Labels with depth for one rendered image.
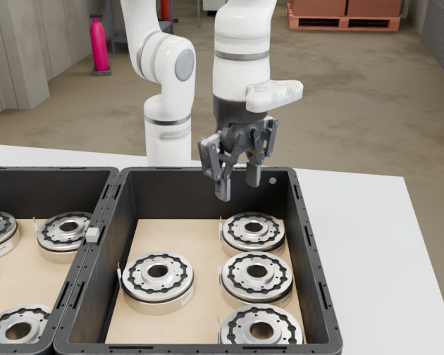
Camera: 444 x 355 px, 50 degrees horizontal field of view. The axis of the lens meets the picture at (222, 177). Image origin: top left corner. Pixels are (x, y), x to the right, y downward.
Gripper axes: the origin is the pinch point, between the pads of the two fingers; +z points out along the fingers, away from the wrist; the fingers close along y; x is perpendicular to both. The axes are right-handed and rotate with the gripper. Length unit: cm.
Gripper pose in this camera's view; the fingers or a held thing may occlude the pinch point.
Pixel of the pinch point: (238, 183)
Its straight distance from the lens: 70.6
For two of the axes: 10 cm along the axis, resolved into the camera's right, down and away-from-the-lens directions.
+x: 6.8, 3.6, -6.4
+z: -0.1, 8.7, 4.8
